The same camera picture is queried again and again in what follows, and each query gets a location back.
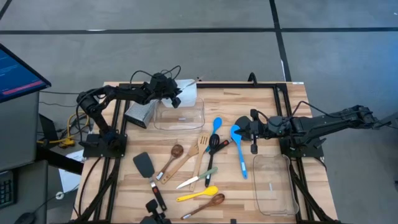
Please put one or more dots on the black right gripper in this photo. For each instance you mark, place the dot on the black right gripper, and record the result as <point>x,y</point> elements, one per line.
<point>264,129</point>

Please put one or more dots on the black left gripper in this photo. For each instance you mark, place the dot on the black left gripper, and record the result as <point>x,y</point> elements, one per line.
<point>161,92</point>

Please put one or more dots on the small blue silicone spoon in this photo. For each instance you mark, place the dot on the small blue silicone spoon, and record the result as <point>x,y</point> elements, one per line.
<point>217,123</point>

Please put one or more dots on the black mesh organizer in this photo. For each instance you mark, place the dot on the black mesh organizer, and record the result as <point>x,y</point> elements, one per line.
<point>140,113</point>

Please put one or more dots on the large blue silicone spoon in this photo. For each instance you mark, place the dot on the large blue silicone spoon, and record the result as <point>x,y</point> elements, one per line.
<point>242,161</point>

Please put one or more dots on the clear plastic container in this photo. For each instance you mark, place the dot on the clear plastic container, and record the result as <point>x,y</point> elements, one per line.
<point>273,186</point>
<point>199,118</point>

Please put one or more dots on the black slotted spoon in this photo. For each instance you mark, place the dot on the black slotted spoon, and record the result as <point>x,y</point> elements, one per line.
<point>207,177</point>

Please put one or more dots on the dark wooden spoon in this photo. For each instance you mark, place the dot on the dark wooden spoon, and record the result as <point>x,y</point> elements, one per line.
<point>217,199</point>
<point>178,151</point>

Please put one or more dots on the light wooden slotted spatula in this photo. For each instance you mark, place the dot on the light wooden slotted spatula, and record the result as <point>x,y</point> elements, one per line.
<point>196,171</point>

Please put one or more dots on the black rectangular turner spatula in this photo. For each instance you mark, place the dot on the black rectangular turner spatula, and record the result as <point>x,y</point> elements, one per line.
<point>143,163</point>

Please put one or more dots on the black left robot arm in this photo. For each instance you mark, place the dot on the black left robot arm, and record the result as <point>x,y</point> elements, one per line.
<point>124,92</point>

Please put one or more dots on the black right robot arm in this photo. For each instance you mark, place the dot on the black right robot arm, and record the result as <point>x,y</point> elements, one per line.
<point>329,123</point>

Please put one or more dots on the white plastic bin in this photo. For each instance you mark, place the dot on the white plastic bin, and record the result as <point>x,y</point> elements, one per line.
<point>188,96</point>

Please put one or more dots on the black table clamp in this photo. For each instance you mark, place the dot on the black table clamp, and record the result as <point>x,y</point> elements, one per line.
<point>252,77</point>

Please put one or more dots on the yellow silicone spoon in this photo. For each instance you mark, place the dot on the yellow silicone spoon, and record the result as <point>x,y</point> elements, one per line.
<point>211,190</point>

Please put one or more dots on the light wooden fork-edged spatula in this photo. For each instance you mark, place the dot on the light wooden fork-edged spatula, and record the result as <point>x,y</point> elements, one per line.
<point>182,160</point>

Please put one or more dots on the black device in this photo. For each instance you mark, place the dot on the black device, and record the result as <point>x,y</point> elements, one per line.
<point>152,206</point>

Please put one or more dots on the black angled panel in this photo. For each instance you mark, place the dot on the black angled panel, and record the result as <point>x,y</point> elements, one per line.
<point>46,127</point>

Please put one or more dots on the black desk beam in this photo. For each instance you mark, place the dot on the black desk beam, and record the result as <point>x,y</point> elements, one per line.
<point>56,160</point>

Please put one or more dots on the white paper sheet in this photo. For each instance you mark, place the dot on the white paper sheet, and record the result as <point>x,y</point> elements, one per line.
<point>70,182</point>

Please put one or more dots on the computer monitor blue screen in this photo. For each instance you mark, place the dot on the computer monitor blue screen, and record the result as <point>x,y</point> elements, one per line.
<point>15,74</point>

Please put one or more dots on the black keyboard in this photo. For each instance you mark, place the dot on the black keyboard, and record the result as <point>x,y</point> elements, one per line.
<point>6,193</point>

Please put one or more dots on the black computer mouse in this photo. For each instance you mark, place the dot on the black computer mouse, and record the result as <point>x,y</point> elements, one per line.
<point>25,218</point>

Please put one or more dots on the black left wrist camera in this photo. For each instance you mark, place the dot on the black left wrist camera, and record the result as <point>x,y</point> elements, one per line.
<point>160,79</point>

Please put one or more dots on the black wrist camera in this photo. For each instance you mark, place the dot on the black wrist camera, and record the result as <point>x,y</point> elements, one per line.
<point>275,122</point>
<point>160,79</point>

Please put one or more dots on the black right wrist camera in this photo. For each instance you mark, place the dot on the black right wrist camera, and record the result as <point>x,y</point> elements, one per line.
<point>275,122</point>

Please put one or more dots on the black aluminium table frame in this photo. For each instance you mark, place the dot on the black aluminium table frame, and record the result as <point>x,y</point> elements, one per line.
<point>233,84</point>

